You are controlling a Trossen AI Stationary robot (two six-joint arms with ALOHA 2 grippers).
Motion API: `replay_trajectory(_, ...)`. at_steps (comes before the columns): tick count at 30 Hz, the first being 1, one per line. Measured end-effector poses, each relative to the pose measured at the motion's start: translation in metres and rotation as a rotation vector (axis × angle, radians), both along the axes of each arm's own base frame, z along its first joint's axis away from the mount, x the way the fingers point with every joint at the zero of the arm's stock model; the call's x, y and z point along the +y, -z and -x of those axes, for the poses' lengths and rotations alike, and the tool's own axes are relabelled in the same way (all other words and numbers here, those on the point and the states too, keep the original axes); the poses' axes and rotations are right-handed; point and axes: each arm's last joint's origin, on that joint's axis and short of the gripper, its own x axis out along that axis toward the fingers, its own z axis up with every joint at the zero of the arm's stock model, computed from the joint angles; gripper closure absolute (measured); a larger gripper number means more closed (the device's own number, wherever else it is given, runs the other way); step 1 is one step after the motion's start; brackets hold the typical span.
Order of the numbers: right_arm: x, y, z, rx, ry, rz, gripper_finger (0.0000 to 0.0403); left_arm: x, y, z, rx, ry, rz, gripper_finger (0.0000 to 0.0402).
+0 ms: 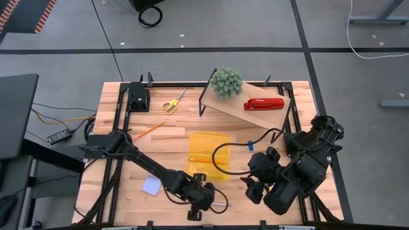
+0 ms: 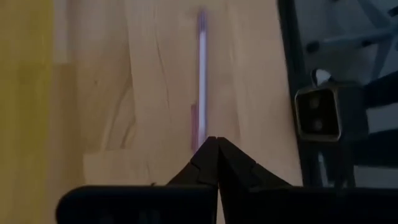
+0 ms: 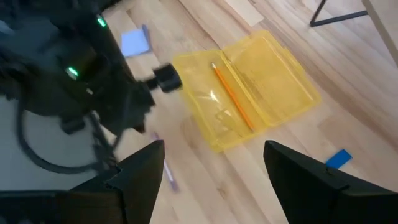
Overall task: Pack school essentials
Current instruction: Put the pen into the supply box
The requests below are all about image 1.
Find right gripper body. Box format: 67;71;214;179
247;146;282;183

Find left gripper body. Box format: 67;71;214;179
183;174;215;212

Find white sticky note pad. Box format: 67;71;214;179
141;176;162;197

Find yellow transparent pencil case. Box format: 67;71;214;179
185;130;231;182

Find yellow-handled scissors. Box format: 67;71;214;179
162;88;188;115

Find red stapler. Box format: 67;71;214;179
243;97;285;112

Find wooden shelf riser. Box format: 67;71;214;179
198;67;292;144

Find green artificial potted plant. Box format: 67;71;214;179
209;66;244;100

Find grey desk foot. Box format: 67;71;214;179
379;99;409;109

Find black power adapter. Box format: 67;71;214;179
47;128;73;145

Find grey desk leg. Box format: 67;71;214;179
348;0;409;26

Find black equipment box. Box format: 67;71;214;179
128;0;166;12

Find black desk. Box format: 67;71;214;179
0;73;86;230

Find black orange-striped floor mat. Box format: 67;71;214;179
0;0;58;35

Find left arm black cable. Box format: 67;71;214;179
209;187;229;215

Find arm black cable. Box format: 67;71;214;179
212;127;285;176
209;187;229;215

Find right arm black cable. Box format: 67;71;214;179
212;127;285;176

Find black table-level camera mount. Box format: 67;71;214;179
127;81;151;112

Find yellow cable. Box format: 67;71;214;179
31;107;96;126

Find white floor cable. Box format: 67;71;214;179
346;0;409;60

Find thin black adapter cable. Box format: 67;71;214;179
25;102;96;143

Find long black floor cable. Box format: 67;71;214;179
91;0;125;82

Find coiled black cable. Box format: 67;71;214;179
137;4;164;29

